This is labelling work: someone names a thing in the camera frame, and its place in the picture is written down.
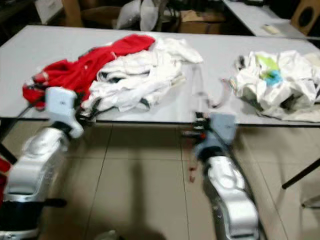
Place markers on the plain white shirt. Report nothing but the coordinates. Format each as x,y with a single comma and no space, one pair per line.
172,50

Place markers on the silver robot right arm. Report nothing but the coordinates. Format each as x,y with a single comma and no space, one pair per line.
227,190

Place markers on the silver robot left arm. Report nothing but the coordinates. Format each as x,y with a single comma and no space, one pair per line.
40,160

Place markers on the red knit garment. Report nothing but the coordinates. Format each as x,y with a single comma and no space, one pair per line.
85,67

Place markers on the beige striped garment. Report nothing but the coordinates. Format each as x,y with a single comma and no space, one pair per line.
130,92

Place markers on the white garment green blue print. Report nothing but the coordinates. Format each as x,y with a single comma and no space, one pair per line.
270,90

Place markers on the grey table with black legs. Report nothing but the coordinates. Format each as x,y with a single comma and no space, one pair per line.
215,47

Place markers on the brown armchair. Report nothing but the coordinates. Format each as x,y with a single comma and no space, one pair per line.
72,12

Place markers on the open cardboard box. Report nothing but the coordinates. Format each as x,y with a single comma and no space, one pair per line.
200,22

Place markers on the white grey fabric bundle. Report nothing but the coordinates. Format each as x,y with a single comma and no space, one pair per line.
137,15

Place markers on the white drawer cabinet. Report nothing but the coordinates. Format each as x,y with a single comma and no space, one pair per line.
47,9

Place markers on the dark silver robot left leg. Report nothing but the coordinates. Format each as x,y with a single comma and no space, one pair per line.
107,235

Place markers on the white remote control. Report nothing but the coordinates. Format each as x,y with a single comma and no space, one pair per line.
271,29

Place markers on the white desk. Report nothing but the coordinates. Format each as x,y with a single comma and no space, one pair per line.
250,12

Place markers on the wooden speaker box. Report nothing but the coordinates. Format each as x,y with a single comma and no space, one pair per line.
305,17

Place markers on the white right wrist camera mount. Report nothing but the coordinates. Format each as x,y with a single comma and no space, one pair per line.
222,127

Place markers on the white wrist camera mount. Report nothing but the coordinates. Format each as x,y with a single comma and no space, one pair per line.
222,127
62,107

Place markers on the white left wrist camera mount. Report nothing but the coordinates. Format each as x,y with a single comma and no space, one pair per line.
62,107

